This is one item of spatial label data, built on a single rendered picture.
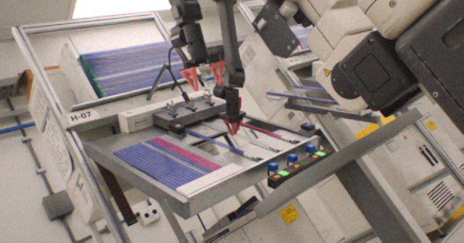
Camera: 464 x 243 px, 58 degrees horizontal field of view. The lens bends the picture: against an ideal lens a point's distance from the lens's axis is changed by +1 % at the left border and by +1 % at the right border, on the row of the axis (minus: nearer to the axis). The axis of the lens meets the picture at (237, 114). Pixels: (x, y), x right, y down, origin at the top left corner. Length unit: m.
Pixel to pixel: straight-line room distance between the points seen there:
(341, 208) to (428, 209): 0.57
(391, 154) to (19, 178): 2.53
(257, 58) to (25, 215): 1.94
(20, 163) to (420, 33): 3.03
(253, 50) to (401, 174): 1.28
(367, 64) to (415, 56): 0.15
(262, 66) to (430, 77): 2.18
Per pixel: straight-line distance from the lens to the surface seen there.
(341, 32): 1.10
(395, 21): 0.84
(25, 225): 3.27
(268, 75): 2.91
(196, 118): 1.94
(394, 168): 2.53
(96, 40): 4.24
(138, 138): 1.86
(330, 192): 2.86
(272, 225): 1.82
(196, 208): 1.34
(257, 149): 1.65
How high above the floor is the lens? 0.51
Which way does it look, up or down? 16 degrees up
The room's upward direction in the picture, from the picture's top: 33 degrees counter-clockwise
